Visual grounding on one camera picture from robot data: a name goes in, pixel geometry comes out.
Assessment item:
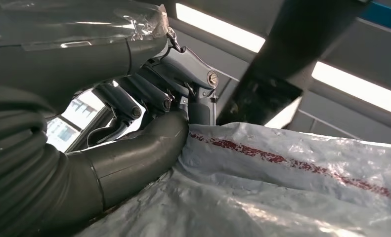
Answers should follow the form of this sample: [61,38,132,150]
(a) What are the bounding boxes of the black inbound scanning machine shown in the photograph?
[216,0,366,126]

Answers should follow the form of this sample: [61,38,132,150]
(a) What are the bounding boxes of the grey parcel small logos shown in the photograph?
[74,122,391,237]

